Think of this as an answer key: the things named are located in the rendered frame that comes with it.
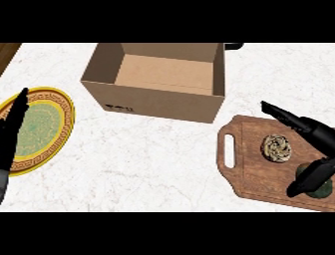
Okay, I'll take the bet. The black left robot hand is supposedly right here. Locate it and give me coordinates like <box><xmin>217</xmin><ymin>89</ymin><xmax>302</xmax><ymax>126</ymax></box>
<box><xmin>0</xmin><ymin>87</ymin><xmax>30</xmax><ymax>177</ymax></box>

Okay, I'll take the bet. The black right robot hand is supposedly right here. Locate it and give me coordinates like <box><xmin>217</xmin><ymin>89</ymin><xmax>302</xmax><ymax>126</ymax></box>
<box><xmin>259</xmin><ymin>101</ymin><xmax>335</xmax><ymax>198</ymax></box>

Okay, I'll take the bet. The swirled brown cream cupcake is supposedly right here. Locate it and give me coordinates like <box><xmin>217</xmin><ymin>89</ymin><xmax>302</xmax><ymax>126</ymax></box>
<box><xmin>259</xmin><ymin>133</ymin><xmax>294</xmax><ymax>163</ymax></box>

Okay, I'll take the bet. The brown wooden cutting board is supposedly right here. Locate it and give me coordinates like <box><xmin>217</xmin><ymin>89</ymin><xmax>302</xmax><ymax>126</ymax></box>
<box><xmin>215</xmin><ymin>114</ymin><xmax>335</xmax><ymax>213</ymax></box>

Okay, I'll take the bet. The dark object behind box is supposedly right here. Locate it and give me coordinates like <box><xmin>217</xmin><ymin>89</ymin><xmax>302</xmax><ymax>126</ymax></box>
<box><xmin>223</xmin><ymin>43</ymin><xmax>245</xmax><ymax>51</ymax></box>

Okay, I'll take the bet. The open brown cardboard box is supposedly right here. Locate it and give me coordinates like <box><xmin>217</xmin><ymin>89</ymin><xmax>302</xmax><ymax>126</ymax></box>
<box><xmin>79</xmin><ymin>43</ymin><xmax>225</xmax><ymax>125</ymax></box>

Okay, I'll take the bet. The yellow patterned round plate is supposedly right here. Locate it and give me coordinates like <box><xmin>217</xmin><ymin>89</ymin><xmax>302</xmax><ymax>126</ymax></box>
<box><xmin>0</xmin><ymin>86</ymin><xmax>76</xmax><ymax>177</ymax></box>

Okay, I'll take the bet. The dark green round object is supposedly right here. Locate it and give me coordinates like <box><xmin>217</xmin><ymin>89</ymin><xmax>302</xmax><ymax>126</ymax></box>
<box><xmin>294</xmin><ymin>162</ymin><xmax>335</xmax><ymax>199</ymax></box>

